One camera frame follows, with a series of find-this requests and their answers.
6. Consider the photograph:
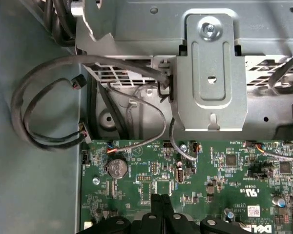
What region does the silver metal drive cage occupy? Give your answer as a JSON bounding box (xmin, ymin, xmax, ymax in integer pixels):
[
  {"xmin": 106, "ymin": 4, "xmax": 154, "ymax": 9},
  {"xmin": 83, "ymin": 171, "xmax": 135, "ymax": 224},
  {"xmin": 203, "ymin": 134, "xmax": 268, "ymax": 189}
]
[{"xmin": 70, "ymin": 0, "xmax": 293, "ymax": 138}]

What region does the black and grey PC case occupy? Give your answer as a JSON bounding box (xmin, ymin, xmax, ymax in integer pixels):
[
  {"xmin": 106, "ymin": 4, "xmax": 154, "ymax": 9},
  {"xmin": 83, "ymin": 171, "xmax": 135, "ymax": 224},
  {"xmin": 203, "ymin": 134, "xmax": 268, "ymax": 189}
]
[{"xmin": 0, "ymin": 0, "xmax": 293, "ymax": 234}]

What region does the white barcode sticker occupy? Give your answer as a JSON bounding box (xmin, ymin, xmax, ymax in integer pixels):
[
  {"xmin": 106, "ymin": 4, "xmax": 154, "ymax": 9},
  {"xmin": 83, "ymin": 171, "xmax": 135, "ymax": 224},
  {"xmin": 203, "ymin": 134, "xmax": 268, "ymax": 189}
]
[{"xmin": 246, "ymin": 204, "xmax": 262, "ymax": 217}]

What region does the grey sleeved wire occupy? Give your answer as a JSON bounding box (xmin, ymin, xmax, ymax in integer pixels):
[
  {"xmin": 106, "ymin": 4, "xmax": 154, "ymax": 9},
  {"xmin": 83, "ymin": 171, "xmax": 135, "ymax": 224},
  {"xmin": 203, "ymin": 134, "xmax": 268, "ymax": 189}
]
[
  {"xmin": 255, "ymin": 143, "xmax": 293, "ymax": 160},
  {"xmin": 105, "ymin": 86, "xmax": 168, "ymax": 154},
  {"xmin": 168, "ymin": 117, "xmax": 198, "ymax": 162}
]

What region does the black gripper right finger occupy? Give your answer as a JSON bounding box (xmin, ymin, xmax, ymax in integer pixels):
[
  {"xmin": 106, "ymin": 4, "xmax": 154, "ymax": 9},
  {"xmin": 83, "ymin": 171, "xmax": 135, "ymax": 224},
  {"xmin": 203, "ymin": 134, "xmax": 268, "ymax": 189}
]
[{"xmin": 162, "ymin": 194, "xmax": 243, "ymax": 234}]

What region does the grey flat cable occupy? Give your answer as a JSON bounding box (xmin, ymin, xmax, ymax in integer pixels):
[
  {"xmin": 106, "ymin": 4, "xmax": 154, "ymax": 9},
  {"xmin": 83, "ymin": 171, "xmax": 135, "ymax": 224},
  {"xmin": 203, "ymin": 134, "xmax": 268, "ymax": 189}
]
[{"xmin": 268, "ymin": 45, "xmax": 293, "ymax": 95}]

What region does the silver coin battery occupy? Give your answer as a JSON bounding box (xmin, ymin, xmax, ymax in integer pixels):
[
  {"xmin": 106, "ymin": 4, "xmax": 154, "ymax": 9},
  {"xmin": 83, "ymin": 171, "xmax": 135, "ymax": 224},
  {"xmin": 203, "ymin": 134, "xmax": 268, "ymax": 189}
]
[{"xmin": 105, "ymin": 157, "xmax": 129, "ymax": 180}]

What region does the silver internal USB port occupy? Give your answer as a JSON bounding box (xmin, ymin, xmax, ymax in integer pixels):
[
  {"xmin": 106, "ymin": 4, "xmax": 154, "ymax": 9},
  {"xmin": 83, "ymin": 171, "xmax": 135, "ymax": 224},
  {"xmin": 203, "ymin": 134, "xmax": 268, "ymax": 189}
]
[{"xmin": 175, "ymin": 166, "xmax": 186, "ymax": 183}]

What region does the green motherboard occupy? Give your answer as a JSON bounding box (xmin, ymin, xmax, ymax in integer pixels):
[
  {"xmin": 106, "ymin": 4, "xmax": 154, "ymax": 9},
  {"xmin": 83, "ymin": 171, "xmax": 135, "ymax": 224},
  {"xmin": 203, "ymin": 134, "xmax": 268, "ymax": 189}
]
[{"xmin": 79, "ymin": 139, "xmax": 293, "ymax": 234}]

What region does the thick dark grey cable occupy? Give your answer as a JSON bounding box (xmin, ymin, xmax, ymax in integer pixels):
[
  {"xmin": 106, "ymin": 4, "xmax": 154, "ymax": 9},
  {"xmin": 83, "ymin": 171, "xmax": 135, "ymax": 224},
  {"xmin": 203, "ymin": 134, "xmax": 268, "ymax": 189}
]
[
  {"xmin": 23, "ymin": 74, "xmax": 92, "ymax": 147},
  {"xmin": 11, "ymin": 54, "xmax": 173, "ymax": 152}
]

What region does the grey metal bracket with screw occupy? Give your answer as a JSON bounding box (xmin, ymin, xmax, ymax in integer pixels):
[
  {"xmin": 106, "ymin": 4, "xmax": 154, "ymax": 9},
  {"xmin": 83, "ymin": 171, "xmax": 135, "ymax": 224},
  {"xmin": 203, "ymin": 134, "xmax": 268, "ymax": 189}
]
[{"xmin": 172, "ymin": 13, "xmax": 248, "ymax": 132}]

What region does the thick black cable bundle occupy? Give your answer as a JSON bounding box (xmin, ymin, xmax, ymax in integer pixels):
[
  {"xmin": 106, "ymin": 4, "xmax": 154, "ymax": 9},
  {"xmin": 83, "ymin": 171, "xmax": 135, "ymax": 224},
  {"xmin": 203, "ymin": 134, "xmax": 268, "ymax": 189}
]
[{"xmin": 38, "ymin": 0, "xmax": 88, "ymax": 48}]

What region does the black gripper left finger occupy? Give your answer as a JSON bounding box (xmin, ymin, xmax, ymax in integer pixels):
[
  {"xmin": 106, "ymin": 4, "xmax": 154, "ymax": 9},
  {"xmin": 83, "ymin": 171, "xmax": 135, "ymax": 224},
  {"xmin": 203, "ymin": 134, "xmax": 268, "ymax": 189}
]
[{"xmin": 97, "ymin": 194, "xmax": 166, "ymax": 234}]

